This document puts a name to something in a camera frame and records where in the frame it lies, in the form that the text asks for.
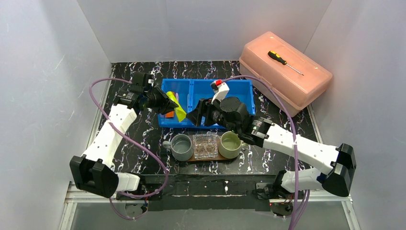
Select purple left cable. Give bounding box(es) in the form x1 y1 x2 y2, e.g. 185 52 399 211
88 78 170 221

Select yellow-green toothpaste tube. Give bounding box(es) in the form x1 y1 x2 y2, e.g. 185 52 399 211
166 91 186 122

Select oval wooden tray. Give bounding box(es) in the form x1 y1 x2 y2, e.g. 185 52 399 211
186 154 231 162

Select yellow black screwdriver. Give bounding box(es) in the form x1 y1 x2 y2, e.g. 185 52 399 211
268 51 304 76

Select clear plastic toothbrush holder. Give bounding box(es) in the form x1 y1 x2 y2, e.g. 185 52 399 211
192 134 218 159

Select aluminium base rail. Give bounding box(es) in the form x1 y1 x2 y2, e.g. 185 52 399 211
64 183 353 204

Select orange toothpaste tube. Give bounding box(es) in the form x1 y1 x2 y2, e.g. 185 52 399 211
165 111 175 118

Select light green ceramic mug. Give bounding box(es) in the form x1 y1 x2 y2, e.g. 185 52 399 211
218 131 248 159

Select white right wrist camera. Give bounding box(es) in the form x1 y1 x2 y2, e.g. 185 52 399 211
211 80 229 104

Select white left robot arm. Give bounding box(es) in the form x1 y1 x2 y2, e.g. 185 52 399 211
69 72 178 198

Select grey-blue ceramic mug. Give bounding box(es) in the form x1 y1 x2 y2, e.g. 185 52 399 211
162 134 194 161

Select blue three-compartment bin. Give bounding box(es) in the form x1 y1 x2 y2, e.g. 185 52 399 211
158 79 255 128

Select pink plastic toolbox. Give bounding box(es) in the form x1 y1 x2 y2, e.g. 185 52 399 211
239 32 333 116

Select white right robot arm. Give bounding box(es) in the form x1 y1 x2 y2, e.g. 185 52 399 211
186 97 357 197

